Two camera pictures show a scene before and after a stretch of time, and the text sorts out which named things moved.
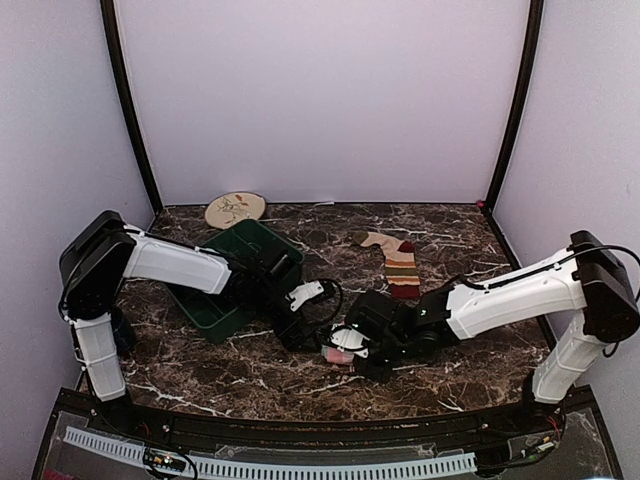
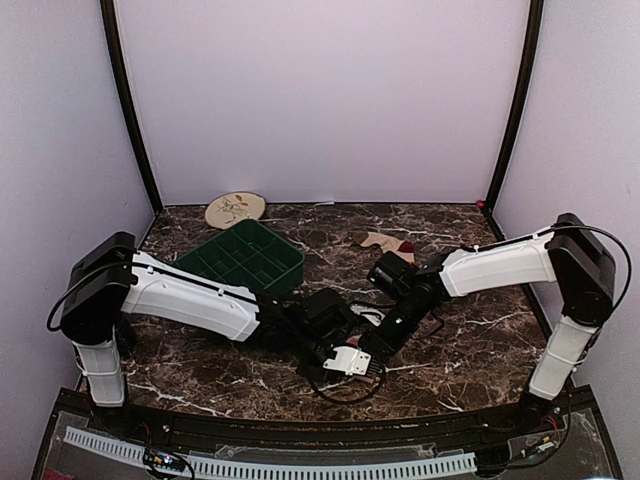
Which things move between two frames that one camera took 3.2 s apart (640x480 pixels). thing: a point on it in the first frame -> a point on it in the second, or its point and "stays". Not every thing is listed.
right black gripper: (380, 373) -> (370, 341)
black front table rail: (520, 419) stays
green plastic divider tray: (258, 257) stays
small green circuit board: (164, 461) stays
